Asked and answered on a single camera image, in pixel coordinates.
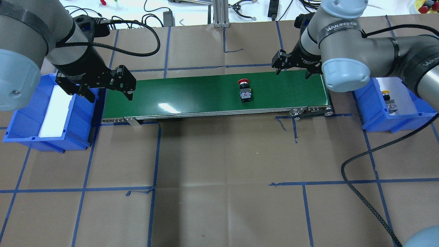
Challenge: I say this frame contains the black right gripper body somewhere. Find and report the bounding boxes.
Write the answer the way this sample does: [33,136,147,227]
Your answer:
[292,40,323,74]

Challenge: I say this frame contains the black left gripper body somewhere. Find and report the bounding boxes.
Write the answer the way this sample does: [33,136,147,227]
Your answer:
[55,46,111,95]

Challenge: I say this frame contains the red push button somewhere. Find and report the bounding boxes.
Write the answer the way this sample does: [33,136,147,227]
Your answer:
[238,78,252,103]

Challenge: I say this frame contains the yellow push button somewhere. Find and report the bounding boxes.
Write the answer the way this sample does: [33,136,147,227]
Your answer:
[381,90,398,114]

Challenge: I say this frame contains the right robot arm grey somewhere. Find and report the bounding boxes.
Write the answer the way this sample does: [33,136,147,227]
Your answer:
[272,0,439,110]

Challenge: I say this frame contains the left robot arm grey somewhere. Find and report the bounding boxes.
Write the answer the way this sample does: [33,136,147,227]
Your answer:
[0,0,136,111]

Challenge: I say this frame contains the yellow plate of buttons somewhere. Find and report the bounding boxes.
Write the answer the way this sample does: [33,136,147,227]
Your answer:
[413,0,439,14]

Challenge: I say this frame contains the blue bin source side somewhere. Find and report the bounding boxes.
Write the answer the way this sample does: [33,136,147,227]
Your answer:
[3,73,96,153]

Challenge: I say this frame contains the green conveyor belt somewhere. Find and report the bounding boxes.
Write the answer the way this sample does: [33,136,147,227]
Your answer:
[102,70,334,125]

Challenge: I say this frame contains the white foam pad source bin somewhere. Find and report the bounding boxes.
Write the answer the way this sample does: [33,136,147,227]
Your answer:
[38,85,72,138]

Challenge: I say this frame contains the reacher grabber tool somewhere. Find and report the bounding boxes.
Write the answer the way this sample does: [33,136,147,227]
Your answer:
[228,0,258,21]

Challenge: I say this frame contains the black power adapter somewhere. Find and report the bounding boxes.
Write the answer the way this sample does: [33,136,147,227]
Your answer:
[163,10,175,27]

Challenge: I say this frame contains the blue bin destination side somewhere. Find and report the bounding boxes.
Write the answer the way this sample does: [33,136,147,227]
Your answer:
[354,77,436,133]

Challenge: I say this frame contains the white foam pad destination bin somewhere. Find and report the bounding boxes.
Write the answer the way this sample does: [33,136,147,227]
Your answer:
[377,77,417,116]

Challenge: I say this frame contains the aluminium frame post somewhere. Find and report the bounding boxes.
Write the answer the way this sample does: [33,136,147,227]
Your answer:
[213,0,230,28]

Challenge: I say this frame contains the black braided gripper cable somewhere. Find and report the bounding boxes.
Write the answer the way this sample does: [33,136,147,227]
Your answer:
[341,113,439,247]

